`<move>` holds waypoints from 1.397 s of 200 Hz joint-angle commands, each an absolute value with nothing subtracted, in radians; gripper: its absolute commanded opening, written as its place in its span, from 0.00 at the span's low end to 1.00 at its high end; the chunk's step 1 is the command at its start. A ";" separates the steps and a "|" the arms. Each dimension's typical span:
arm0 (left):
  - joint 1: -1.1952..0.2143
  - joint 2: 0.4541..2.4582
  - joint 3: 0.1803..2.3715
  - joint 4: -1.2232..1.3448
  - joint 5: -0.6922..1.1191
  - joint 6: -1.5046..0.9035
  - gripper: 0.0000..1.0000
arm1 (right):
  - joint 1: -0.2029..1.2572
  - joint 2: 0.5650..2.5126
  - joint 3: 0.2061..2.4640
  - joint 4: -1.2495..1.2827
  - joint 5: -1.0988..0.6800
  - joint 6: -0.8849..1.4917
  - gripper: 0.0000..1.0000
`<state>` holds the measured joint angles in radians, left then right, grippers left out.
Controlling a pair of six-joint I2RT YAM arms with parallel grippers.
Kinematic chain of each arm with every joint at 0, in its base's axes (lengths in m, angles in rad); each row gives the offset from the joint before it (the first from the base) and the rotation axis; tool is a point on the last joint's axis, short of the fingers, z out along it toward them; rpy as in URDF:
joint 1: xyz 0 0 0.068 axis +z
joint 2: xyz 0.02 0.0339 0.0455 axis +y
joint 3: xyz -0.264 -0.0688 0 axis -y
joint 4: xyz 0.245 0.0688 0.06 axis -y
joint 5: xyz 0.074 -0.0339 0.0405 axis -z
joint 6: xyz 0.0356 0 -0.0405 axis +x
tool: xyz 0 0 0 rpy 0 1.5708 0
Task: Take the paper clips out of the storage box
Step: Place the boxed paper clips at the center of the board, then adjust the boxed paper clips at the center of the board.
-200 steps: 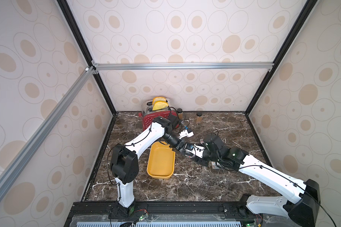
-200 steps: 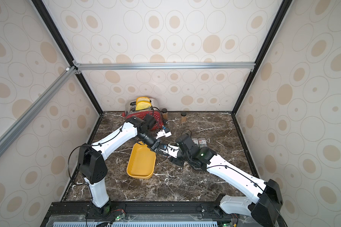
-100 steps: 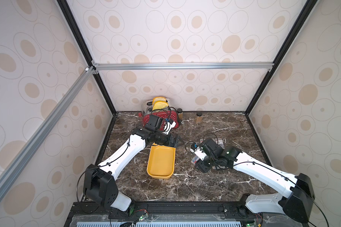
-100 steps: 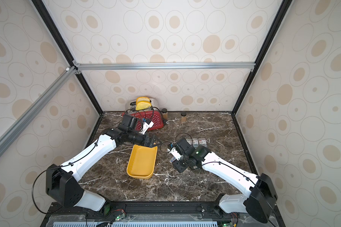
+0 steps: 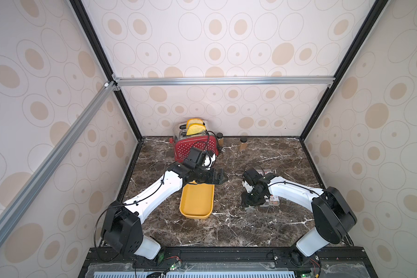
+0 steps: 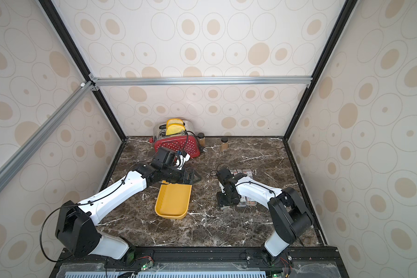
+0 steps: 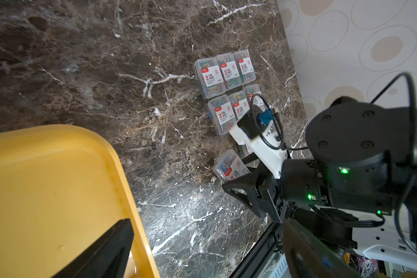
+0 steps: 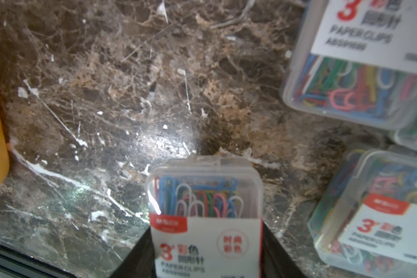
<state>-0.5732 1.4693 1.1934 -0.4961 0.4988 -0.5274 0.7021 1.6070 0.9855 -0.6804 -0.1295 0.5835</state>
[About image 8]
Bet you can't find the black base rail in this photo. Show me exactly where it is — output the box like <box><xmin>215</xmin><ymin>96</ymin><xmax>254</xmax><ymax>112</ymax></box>
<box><xmin>0</xmin><ymin>244</ymin><xmax>76</xmax><ymax>278</ymax></box>

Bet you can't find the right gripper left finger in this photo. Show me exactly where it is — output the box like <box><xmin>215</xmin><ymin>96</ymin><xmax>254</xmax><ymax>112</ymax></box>
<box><xmin>110</xmin><ymin>228</ymin><xmax>156</xmax><ymax>278</ymax></box>

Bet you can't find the paper clip box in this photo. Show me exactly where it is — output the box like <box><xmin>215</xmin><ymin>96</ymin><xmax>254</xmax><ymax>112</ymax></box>
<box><xmin>389</xmin><ymin>100</ymin><xmax>417</xmax><ymax>156</ymax></box>
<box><xmin>281</xmin><ymin>1</ymin><xmax>417</xmax><ymax>130</ymax></box>
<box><xmin>145</xmin><ymin>156</ymin><xmax>264</xmax><ymax>278</ymax></box>
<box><xmin>308</xmin><ymin>146</ymin><xmax>417</xmax><ymax>278</ymax></box>

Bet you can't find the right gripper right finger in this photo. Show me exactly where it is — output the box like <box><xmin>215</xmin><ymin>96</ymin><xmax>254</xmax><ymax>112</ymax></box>
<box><xmin>261</xmin><ymin>223</ymin><xmax>306</xmax><ymax>278</ymax></box>

